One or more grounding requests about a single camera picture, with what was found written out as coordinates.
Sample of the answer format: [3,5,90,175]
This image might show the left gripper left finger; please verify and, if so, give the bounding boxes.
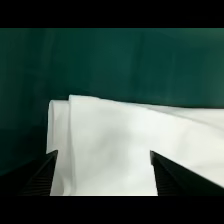
[19,149,59,197]

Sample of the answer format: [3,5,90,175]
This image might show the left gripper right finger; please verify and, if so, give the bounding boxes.
[149,149,224,197]

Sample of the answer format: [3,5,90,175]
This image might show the white shirt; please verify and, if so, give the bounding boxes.
[45,94,224,197]

